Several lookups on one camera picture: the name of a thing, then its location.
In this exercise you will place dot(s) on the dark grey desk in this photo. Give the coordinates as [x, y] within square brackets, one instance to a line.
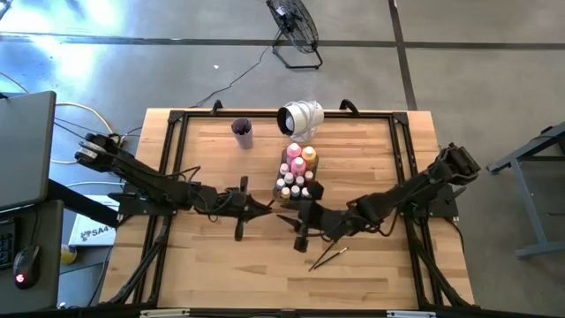
[44, 247]

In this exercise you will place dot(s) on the dark purple paint bottle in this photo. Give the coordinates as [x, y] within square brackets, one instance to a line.
[300, 180]

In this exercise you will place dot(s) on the black keyboard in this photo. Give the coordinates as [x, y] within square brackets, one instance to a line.
[5, 245]

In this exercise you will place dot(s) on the black computer mouse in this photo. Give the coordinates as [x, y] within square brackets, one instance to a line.
[26, 267]

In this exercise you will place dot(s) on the grey translucent plastic bin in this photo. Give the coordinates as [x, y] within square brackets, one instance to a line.
[315, 167]

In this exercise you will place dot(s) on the yellow power strip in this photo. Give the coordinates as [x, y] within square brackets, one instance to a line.
[117, 139]

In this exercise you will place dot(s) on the white cardboard box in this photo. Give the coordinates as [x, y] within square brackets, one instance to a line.
[95, 229]

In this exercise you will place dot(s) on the teal paint bottle black label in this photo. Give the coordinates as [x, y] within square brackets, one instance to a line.
[295, 191]

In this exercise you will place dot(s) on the white desk lamp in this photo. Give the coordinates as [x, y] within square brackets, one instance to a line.
[304, 117]

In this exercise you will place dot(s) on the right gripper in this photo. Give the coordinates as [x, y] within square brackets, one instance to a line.
[324, 221]

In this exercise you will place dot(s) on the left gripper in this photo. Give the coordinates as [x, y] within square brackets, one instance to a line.
[234, 204]

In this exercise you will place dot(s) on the silver aluminium bar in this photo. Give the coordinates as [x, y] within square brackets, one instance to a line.
[410, 314]
[163, 313]

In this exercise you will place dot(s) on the large yellow-orange paint bottle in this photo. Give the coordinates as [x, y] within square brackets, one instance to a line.
[308, 153]

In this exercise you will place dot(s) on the white paint bottle black label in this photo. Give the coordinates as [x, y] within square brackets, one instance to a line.
[289, 177]
[284, 168]

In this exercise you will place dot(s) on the small yellow paint bottle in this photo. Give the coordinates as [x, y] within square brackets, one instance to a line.
[285, 192]

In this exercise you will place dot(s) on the light blue paint bottle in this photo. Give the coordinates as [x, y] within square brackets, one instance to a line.
[280, 183]

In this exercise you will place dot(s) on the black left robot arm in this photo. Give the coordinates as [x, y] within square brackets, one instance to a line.
[141, 181]

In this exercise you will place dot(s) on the black aluminium table frame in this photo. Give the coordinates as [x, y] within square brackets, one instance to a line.
[265, 114]

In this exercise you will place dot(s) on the black pencil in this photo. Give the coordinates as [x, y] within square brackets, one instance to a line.
[270, 203]

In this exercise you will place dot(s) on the grey monitor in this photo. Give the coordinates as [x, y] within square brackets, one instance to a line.
[24, 146]

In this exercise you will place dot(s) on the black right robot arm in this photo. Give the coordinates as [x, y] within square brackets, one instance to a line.
[415, 190]

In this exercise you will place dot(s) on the grey-blue metal cart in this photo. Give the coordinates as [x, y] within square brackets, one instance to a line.
[529, 154]

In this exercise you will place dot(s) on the lilac plastic cup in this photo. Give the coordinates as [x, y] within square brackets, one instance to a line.
[243, 141]

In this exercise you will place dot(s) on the black floor fan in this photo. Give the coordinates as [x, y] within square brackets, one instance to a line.
[293, 22]

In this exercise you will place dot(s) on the red paint bottle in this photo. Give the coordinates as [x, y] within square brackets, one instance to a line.
[309, 175]

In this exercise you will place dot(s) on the large pink paint bottle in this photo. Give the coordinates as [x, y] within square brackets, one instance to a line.
[298, 165]
[293, 150]

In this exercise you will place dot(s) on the green paint bottle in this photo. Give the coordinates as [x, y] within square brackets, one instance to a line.
[305, 192]

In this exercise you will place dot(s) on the small yellow object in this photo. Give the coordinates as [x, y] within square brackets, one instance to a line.
[68, 255]

